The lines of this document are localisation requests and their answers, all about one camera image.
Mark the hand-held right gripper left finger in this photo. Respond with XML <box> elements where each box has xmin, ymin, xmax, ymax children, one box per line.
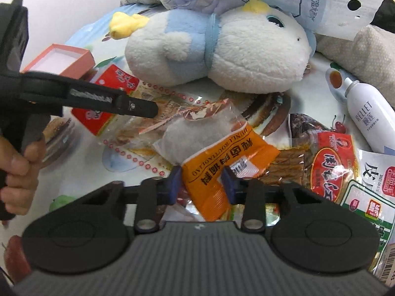
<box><xmin>74</xmin><ymin>166</ymin><xmax>183</xmax><ymax>235</ymax></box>

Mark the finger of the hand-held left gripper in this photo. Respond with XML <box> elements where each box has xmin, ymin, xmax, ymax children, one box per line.
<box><xmin>20</xmin><ymin>71</ymin><xmax>159</xmax><ymax>118</ymax></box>

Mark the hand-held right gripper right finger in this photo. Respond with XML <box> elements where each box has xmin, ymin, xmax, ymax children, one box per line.
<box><xmin>220</xmin><ymin>166</ymin><xmax>329</xmax><ymax>233</ymax></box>

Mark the orange seasoning packet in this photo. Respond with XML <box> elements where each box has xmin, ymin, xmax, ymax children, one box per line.
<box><xmin>139</xmin><ymin>98</ymin><xmax>281</xmax><ymax>222</ymax></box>

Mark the red label bread packet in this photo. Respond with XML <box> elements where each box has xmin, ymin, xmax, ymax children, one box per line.
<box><xmin>72</xmin><ymin>64</ymin><xmax>201</xmax><ymax>176</ymax></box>

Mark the dark patterned snack packet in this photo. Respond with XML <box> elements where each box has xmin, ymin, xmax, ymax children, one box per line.
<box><xmin>288</xmin><ymin>113</ymin><xmax>331</xmax><ymax>147</ymax></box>

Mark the red label snack packet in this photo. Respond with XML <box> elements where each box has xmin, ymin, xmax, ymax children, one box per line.
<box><xmin>257</xmin><ymin>131</ymin><xmax>360</xmax><ymax>205</ymax></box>

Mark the green label cracker packet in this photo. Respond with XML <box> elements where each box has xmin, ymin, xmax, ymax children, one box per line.
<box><xmin>339</xmin><ymin>179</ymin><xmax>395</xmax><ymax>284</ymax></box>

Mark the person's left hand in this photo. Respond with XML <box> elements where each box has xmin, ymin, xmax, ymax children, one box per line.
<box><xmin>0</xmin><ymin>136</ymin><xmax>47</xmax><ymax>215</ymax></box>

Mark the pink box lid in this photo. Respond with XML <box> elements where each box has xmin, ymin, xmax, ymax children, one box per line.
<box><xmin>20</xmin><ymin>43</ymin><xmax>96</xmax><ymax>82</ymax></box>

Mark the white blue plush toy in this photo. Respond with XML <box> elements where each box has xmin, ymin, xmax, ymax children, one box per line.
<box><xmin>109</xmin><ymin>0</ymin><xmax>317</xmax><ymax>94</ymax></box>

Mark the white printed packet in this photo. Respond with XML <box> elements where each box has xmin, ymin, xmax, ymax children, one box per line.
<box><xmin>355</xmin><ymin>148</ymin><xmax>395</xmax><ymax>198</ymax></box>

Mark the white spray bottle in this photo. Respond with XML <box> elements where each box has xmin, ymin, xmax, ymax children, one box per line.
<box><xmin>325</xmin><ymin>68</ymin><xmax>395</xmax><ymax>155</ymax></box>

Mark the grey blanket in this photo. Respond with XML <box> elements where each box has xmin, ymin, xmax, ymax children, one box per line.
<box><xmin>120</xmin><ymin>0</ymin><xmax>395</xmax><ymax>105</ymax></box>

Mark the light blue tissue pack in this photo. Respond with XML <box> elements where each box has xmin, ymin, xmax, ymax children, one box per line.
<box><xmin>148</xmin><ymin>0</ymin><xmax>391</xmax><ymax>42</ymax></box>

